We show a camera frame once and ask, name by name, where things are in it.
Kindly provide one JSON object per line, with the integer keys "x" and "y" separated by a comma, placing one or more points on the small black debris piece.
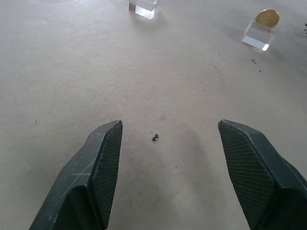
{"x": 155, "y": 137}

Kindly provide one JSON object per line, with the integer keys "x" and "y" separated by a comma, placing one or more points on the gold coin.
{"x": 268, "y": 18}

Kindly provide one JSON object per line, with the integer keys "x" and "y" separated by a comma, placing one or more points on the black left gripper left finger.
{"x": 79, "y": 182}

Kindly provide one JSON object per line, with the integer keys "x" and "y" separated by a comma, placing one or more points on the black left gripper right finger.
{"x": 259, "y": 172}

